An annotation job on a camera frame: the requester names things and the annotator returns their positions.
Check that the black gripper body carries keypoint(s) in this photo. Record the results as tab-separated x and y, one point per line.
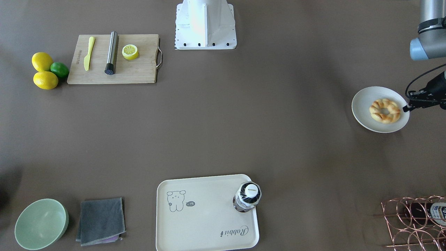
438	83

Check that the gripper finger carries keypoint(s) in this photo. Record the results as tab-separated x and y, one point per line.
415	104
420	95

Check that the grey round plate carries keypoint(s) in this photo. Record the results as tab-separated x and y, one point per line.
364	99

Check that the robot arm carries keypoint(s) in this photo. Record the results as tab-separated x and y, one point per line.
430	44

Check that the dark drink bottle on tray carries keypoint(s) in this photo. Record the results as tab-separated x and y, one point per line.
247	197

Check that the cream rabbit tray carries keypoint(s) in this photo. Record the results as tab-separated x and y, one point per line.
197	214

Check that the dark bottle in rack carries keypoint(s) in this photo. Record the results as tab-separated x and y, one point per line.
426	213

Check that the wooden cutting board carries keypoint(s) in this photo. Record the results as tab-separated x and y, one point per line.
142	70

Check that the half lemon slice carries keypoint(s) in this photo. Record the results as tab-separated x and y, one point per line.
130	52

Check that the yellow plastic knife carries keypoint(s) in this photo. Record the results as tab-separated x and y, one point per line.
86	61

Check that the grey folded cloth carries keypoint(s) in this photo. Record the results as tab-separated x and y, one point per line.
101	221

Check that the green lime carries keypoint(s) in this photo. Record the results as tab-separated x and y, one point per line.
59	69

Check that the lower yellow lemon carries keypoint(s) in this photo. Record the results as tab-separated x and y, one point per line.
46	80

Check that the yellow lemon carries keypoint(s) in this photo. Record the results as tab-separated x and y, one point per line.
46	80
42	61

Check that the upper yellow lemon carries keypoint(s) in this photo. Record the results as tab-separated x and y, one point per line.
42	61

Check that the mint green bowl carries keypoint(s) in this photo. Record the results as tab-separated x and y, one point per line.
41	224

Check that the twisted ring donut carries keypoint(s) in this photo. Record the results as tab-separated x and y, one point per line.
385	111

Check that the copper wire bottle rack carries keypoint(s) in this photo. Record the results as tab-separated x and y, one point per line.
415	224

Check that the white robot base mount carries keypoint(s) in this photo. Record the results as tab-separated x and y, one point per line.
205	25

